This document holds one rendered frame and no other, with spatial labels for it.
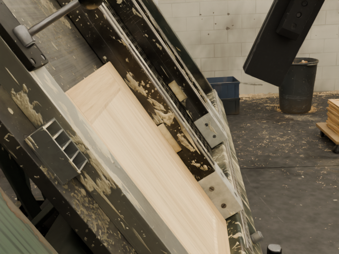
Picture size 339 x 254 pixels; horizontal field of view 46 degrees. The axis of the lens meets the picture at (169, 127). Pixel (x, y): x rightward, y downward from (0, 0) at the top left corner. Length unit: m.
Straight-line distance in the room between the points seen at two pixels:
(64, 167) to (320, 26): 5.92
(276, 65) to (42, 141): 0.29
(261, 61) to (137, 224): 0.32
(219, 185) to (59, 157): 0.58
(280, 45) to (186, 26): 5.65
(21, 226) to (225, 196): 0.73
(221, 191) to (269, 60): 0.72
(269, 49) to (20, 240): 0.23
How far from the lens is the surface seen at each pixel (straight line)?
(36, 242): 0.34
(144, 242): 0.56
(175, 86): 1.45
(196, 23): 5.95
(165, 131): 0.94
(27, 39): 0.52
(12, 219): 0.33
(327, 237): 2.70
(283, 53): 0.31
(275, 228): 2.72
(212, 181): 0.98
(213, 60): 6.02
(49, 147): 0.48
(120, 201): 0.53
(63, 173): 0.49
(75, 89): 0.65
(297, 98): 5.17
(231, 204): 1.02
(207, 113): 1.47
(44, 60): 0.54
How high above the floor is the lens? 1.42
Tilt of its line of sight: 18 degrees down
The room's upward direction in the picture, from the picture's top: 3 degrees counter-clockwise
